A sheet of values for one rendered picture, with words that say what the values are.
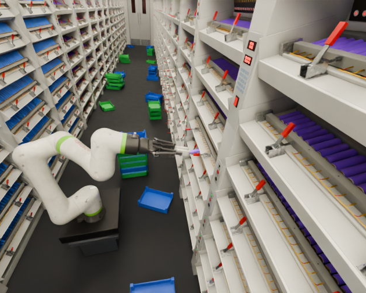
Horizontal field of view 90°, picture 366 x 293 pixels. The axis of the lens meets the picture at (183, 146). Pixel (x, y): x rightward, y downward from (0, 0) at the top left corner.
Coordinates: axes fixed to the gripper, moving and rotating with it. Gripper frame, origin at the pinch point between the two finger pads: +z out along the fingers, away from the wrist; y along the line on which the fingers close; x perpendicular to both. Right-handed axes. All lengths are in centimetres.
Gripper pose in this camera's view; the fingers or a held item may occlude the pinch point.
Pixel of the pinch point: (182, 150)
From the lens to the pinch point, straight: 88.2
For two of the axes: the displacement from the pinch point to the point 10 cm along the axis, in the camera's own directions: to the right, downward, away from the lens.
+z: 9.5, 1.3, 2.9
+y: -1.5, -6.1, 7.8
